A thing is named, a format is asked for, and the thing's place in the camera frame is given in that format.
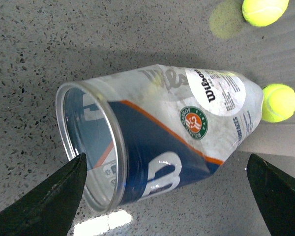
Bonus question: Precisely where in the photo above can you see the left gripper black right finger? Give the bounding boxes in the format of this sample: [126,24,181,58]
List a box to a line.
[247,153,295,236]

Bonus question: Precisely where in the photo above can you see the tennis ball plain seam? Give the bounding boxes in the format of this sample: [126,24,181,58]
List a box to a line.
[262,84,295,123]

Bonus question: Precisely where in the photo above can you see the tennis ball Wilson 3 logo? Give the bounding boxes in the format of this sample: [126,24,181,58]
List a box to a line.
[242,0,289,27]

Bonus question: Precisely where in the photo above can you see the clear Wilson tennis ball can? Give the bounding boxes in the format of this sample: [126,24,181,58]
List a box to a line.
[56,64,264,212]

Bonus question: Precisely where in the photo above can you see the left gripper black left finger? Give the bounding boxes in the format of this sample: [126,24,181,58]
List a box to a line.
[0,153,87,236]

